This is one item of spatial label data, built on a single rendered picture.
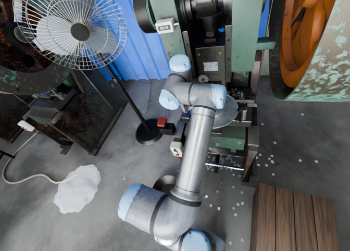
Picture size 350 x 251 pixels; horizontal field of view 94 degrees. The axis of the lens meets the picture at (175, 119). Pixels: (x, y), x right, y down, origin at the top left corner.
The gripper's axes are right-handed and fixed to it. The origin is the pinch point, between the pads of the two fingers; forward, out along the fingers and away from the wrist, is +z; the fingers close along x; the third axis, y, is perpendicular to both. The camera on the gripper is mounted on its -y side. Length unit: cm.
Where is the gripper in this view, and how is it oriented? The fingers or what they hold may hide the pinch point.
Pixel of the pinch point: (184, 111)
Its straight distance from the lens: 89.0
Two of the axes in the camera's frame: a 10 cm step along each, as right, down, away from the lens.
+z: 1.5, 4.4, 8.9
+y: 8.9, -4.5, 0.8
